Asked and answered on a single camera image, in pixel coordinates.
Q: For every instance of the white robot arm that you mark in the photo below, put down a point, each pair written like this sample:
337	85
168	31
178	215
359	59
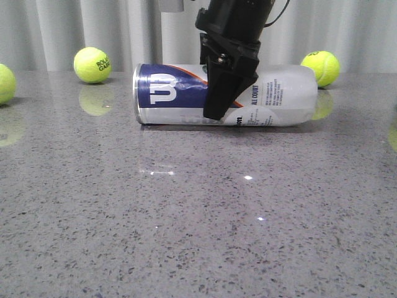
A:
171	6

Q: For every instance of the Roland Garros yellow tennis ball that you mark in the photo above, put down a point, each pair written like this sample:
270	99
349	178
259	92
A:
92	65

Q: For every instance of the grey curtain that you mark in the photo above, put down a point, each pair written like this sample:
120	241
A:
45	35

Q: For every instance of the white blue Wilson tennis can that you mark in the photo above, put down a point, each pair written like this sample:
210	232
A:
283	95

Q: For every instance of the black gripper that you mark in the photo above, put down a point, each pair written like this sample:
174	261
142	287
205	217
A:
231	69

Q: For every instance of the yellow tennis ball right back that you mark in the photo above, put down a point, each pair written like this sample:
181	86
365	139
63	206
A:
325	65

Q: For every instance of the Wilson 3 yellow tennis ball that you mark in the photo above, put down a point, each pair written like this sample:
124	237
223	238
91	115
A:
7	84

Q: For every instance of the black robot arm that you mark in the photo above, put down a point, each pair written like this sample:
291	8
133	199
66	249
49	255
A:
240	20

